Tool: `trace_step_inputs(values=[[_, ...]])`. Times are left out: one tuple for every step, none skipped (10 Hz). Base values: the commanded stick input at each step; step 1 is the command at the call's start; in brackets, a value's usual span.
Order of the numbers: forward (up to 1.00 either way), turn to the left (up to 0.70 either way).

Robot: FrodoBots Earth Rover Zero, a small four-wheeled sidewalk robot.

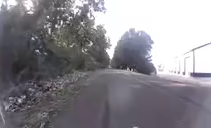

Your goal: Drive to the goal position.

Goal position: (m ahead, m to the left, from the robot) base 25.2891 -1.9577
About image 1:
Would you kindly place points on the dark clump of trees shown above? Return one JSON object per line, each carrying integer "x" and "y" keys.
{"x": 133, "y": 50}

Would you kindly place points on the row of trees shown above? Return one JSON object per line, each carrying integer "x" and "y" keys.
{"x": 43, "y": 40}

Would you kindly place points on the grey asphalt road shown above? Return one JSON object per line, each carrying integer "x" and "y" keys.
{"x": 126, "y": 100}

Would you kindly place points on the white building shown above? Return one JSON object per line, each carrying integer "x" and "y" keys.
{"x": 206, "y": 60}

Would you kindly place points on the leaf-littered verge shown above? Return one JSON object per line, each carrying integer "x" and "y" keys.
{"x": 36, "y": 95}

